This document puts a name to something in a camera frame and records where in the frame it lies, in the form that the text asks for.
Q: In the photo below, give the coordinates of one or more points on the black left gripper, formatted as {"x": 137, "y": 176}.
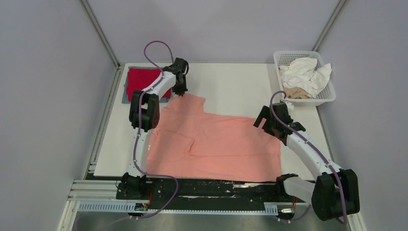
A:
{"x": 182, "y": 91}

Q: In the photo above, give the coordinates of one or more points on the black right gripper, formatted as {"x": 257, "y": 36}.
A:
{"x": 264, "y": 113}

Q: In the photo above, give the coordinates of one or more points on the salmon pink t-shirt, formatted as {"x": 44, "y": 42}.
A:
{"x": 191, "y": 143}

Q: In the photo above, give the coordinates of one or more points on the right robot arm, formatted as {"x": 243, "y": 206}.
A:
{"x": 334, "y": 192}

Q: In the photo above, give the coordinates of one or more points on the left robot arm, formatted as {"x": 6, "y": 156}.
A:
{"x": 144, "y": 116}

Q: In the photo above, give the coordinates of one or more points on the beige crumpled t-shirt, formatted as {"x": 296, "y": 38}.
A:
{"x": 296, "y": 93}

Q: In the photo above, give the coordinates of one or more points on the folded red t-shirt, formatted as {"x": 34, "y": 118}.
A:
{"x": 143, "y": 83}

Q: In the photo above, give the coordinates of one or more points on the white plastic laundry basket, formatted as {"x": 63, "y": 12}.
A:
{"x": 286, "y": 57}

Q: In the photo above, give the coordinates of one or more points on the white crumpled t-shirt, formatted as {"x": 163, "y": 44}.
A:
{"x": 304, "y": 73}

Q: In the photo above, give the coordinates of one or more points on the folded grey t-shirt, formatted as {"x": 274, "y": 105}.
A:
{"x": 125, "y": 95}

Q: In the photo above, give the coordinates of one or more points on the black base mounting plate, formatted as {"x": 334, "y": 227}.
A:
{"x": 213, "y": 194}

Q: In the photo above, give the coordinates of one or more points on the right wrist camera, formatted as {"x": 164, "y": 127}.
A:
{"x": 289, "y": 105}

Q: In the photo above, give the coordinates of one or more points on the white slotted cable duct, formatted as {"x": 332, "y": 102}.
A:
{"x": 134, "y": 208}

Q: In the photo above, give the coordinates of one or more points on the aluminium frame rail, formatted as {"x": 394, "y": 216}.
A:
{"x": 95, "y": 191}

